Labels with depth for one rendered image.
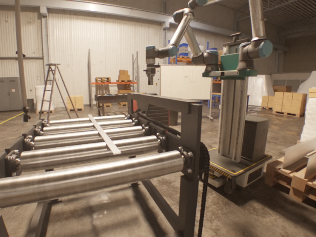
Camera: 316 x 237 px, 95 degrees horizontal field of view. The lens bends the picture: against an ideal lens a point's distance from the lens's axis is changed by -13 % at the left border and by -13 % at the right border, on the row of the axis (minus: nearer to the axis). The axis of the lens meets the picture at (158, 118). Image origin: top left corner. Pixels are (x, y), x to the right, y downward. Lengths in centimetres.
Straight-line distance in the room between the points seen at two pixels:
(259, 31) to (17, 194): 196
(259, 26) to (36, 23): 1144
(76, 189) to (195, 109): 63
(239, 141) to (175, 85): 416
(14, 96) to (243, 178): 1102
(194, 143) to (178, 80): 519
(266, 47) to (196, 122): 116
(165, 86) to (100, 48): 665
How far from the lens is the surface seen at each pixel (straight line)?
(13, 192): 79
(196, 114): 82
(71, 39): 1166
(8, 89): 1142
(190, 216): 112
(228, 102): 226
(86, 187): 75
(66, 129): 158
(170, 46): 159
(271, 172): 249
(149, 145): 107
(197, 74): 612
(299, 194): 245
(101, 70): 1139
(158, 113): 369
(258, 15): 184
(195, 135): 85
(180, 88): 600
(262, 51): 175
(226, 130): 233
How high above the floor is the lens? 125
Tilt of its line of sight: 11 degrees down
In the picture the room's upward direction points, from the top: straight up
